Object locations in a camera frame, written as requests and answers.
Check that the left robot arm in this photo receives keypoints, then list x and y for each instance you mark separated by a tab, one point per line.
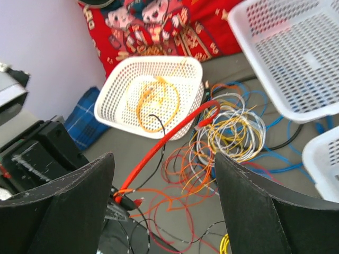
48	175

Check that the white rectangular basket right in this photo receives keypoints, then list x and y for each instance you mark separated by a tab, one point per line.
320	159

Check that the blue plaid cloth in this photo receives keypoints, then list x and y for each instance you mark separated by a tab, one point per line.
81	124

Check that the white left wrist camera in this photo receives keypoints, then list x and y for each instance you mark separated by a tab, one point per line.
13	91

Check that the red printed pillow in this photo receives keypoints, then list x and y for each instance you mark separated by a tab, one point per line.
123	29

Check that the white basket with rounded corners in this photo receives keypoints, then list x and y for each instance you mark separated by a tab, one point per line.
150	95

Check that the white rectangular basket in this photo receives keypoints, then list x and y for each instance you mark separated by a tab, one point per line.
320	159
292	46

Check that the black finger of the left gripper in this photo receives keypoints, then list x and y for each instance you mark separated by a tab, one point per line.
119	211

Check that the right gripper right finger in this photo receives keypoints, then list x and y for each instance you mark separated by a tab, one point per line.
262	216

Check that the white rectangular basket centre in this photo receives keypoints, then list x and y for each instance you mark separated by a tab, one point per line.
292	46

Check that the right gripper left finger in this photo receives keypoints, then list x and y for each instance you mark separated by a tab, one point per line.
65	215

